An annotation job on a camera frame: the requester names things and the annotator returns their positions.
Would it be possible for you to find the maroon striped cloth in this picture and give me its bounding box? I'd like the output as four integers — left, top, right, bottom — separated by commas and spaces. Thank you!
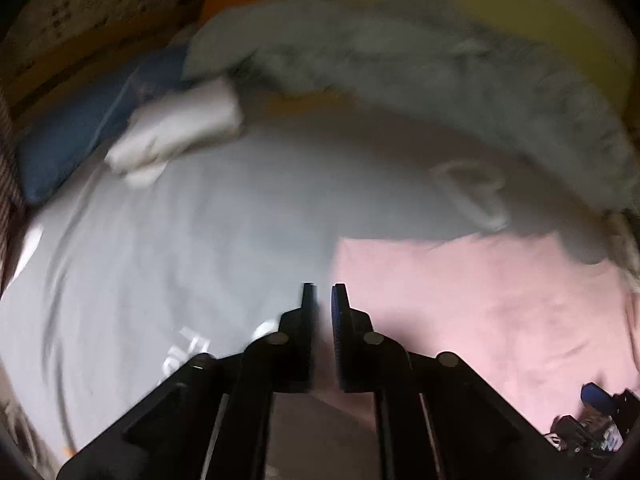
0, 90, 26, 291

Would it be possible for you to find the pink t-shirt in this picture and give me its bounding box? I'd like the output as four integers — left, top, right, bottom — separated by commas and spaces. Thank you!
312, 235, 640, 441

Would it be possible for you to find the woven laundry basket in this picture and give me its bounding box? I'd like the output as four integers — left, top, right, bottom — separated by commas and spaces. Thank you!
10, 0, 216, 76

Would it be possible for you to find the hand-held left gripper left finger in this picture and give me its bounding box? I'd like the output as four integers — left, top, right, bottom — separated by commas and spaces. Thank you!
56, 282, 317, 480

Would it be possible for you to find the grey-green blanket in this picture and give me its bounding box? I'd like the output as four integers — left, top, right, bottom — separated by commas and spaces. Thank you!
182, 0, 640, 266

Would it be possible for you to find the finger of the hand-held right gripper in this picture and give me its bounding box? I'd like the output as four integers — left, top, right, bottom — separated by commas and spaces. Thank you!
581, 382, 620, 415

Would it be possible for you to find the grey printed bed sheet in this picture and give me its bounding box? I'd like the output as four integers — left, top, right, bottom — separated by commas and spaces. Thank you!
0, 100, 601, 480

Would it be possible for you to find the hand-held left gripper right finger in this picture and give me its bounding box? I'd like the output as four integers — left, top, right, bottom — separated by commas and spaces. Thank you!
330, 283, 583, 480

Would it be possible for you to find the white folded cloth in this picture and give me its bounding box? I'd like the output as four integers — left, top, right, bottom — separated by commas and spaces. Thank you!
105, 80, 246, 188

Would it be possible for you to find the blue pillow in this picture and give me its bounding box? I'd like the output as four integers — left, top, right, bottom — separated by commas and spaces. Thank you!
17, 45, 193, 203

